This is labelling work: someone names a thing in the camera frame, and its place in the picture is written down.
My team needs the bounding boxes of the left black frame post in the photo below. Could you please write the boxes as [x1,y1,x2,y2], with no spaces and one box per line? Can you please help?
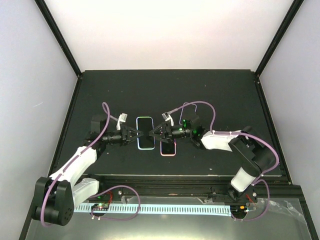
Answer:
[34,0,82,78]

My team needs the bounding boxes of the right black frame post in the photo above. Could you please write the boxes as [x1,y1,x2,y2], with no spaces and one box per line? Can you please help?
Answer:
[255,0,304,77]

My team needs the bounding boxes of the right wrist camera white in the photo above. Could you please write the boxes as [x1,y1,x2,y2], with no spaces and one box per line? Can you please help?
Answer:
[162,112,175,126]

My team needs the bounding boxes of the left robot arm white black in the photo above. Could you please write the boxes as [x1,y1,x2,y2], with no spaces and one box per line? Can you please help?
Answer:
[31,115,143,227]

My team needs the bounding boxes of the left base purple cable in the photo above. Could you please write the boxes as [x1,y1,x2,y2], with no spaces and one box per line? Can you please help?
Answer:
[90,184,141,222]

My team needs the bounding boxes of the black frame post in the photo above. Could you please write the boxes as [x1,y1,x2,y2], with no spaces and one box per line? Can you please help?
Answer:
[34,0,82,78]
[255,0,304,77]

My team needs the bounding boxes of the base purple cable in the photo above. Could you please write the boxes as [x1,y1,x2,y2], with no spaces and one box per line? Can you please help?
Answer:
[90,184,141,222]
[231,178,271,223]

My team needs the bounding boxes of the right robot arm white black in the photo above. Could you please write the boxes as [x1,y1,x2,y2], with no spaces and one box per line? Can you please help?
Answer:
[148,113,280,202]

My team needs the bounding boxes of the pink-edged phone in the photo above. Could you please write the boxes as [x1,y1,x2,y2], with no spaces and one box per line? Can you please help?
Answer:
[161,141,176,155]

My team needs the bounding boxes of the white slotted cable duct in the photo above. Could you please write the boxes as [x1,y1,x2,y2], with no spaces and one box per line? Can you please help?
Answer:
[74,203,232,217]

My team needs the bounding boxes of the black front aluminium rail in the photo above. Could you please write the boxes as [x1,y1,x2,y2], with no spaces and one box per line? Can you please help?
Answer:
[77,174,303,205]

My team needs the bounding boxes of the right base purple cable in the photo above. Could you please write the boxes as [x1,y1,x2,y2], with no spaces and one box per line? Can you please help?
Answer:
[231,178,271,223]

